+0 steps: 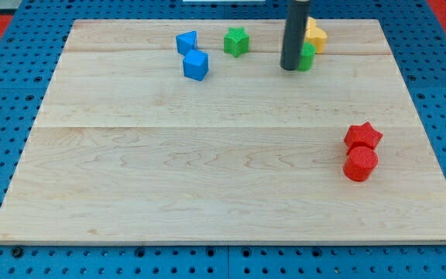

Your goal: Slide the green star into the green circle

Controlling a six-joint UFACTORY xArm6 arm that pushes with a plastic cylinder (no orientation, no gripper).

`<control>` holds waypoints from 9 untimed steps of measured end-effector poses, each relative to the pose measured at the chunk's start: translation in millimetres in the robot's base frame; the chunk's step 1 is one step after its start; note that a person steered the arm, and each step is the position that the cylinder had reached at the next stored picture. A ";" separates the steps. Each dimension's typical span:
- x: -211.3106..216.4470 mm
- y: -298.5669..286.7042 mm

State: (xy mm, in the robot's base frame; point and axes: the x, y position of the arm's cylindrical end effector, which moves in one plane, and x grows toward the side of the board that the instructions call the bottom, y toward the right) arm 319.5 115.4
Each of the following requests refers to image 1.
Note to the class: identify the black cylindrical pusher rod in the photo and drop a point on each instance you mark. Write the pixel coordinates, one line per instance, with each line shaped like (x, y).
(293, 37)

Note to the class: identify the yellow heart block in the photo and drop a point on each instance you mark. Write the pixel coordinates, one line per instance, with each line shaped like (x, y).
(317, 37)

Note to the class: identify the yellow block behind rod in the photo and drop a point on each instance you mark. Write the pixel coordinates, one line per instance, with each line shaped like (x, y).
(311, 23)

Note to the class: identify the red cylinder block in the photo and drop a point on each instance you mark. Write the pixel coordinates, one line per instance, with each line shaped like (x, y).
(361, 162)

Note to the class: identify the blue cube block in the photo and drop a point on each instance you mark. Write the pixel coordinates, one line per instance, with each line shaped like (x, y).
(195, 65)

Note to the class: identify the blue triangle block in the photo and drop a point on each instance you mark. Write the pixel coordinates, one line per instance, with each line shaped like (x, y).
(186, 42)

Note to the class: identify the green star block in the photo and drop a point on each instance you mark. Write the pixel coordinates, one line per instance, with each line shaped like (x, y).
(236, 41)

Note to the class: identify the red star block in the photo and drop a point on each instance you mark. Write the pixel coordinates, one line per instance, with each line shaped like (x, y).
(362, 135)

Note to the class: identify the green cylinder block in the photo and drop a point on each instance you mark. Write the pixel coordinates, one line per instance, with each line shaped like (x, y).
(307, 57)

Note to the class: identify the light wooden board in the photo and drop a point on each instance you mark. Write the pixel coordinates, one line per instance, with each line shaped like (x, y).
(126, 151)

